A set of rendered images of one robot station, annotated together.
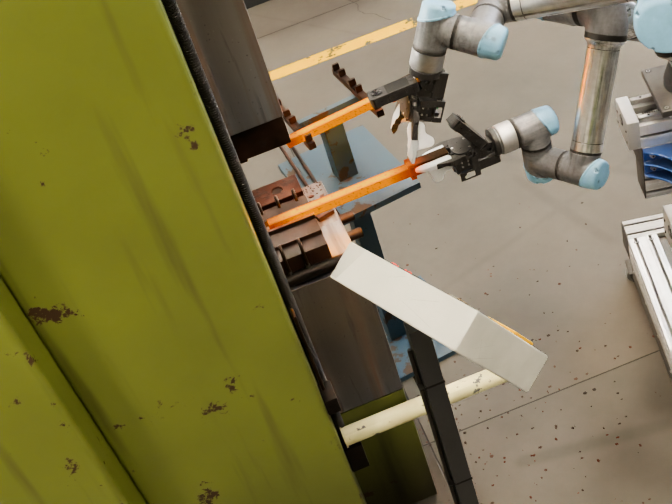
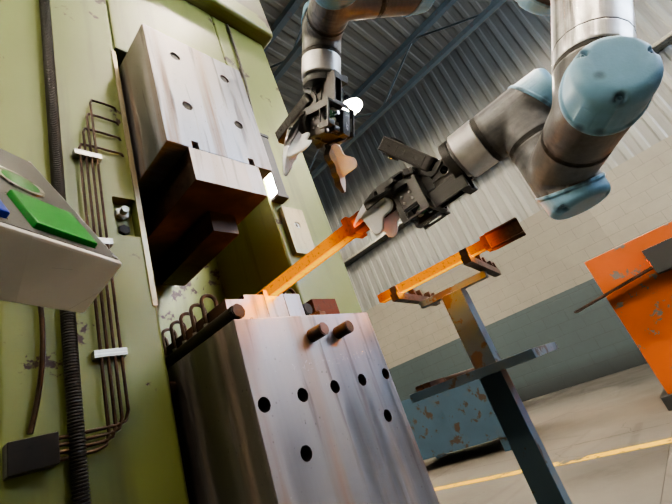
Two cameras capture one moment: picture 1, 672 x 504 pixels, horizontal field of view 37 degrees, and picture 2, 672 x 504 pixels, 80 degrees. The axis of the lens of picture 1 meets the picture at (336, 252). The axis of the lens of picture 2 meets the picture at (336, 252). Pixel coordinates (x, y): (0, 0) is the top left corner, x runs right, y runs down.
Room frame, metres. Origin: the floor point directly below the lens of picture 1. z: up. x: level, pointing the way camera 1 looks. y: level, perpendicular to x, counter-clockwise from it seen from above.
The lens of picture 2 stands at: (1.41, -0.63, 0.69)
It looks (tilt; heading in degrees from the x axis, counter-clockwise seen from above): 22 degrees up; 40
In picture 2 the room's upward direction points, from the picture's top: 20 degrees counter-clockwise
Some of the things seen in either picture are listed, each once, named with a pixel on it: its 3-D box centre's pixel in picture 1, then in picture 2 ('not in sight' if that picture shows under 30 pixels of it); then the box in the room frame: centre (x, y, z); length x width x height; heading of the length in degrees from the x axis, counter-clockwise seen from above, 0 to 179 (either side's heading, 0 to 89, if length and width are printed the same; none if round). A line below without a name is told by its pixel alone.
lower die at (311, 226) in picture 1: (237, 259); (217, 345); (1.90, 0.23, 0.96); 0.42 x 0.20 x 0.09; 94
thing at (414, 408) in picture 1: (430, 402); not in sight; (1.57, -0.09, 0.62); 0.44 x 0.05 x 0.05; 94
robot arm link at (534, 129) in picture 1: (533, 127); (521, 116); (1.97, -0.55, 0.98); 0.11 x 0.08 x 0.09; 94
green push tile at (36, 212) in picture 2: not in sight; (51, 222); (1.50, -0.16, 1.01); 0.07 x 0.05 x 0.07; 29
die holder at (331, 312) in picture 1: (262, 323); (261, 457); (1.95, 0.24, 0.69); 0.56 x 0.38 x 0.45; 94
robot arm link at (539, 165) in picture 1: (544, 160); (562, 165); (1.96, -0.56, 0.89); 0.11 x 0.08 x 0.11; 35
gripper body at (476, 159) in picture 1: (473, 152); (429, 186); (1.96, -0.39, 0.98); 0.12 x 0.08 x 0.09; 94
